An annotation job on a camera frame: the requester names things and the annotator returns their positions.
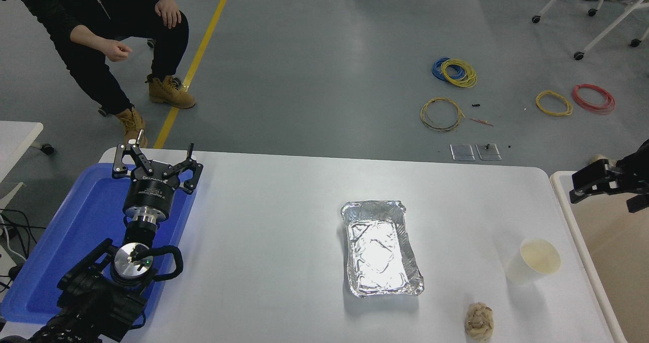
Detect white power strip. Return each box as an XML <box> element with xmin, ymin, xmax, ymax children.
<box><xmin>0</xmin><ymin>244</ymin><xmax>26</xmax><ymax>283</ymax></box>

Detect white paper cup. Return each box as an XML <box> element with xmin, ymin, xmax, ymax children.
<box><xmin>506</xmin><ymin>238</ymin><xmax>562</xmax><ymax>286</ymax></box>

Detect white wheeled chair frame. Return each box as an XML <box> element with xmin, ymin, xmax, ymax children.
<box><xmin>531</xmin><ymin>0</ymin><xmax>649</xmax><ymax>60</ymax></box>

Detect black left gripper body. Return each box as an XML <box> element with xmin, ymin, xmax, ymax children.
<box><xmin>123</xmin><ymin>173</ymin><xmax>177</xmax><ymax>218</ymax></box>

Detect person's left hand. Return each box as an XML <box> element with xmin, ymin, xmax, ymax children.
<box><xmin>154</xmin><ymin>0</ymin><xmax>183</xmax><ymax>29</ymax></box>

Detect blue cable coil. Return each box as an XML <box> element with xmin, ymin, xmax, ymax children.
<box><xmin>431</xmin><ymin>57</ymin><xmax>464</xmax><ymax>83</ymax></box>

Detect black floor cables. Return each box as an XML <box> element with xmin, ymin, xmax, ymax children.
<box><xmin>0</xmin><ymin>209</ymin><xmax>47</xmax><ymax>293</ymax></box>

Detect large pale bin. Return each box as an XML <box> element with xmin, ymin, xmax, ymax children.
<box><xmin>550</xmin><ymin>170</ymin><xmax>649</xmax><ymax>343</ymax></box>

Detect person's right hand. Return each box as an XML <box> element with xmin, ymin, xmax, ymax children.
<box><xmin>105</xmin><ymin>40</ymin><xmax>133</xmax><ymax>63</ymax></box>

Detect clear floor plate with screw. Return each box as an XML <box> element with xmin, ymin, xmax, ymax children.
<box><xmin>475</xmin><ymin>143</ymin><xmax>502</xmax><ymax>161</ymax></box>

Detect crumpled tan paper ball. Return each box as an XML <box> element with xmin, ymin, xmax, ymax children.
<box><xmin>464</xmin><ymin>302</ymin><xmax>494</xmax><ymax>341</ymax></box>

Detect white side table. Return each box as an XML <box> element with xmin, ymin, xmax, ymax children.
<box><xmin>0</xmin><ymin>121</ymin><xmax>55</xmax><ymax>212</ymax></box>

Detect thin yellow cable coil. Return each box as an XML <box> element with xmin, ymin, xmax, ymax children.
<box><xmin>535</xmin><ymin>90</ymin><xmax>573</xmax><ymax>117</ymax></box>

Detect silver foil tray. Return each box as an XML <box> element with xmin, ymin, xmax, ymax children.
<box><xmin>340</xmin><ymin>199</ymin><xmax>424</xmax><ymax>298</ymax></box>

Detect yellow and dark cable coil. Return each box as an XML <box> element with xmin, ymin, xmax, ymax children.
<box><xmin>420</xmin><ymin>97</ymin><xmax>465</xmax><ymax>132</ymax></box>

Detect blue plastic tray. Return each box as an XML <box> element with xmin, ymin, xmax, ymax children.
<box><xmin>0</xmin><ymin>163</ymin><xmax>197</xmax><ymax>326</ymax></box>

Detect red cable coil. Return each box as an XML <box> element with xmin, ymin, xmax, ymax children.
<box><xmin>572</xmin><ymin>83</ymin><xmax>616</xmax><ymax>114</ymax></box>

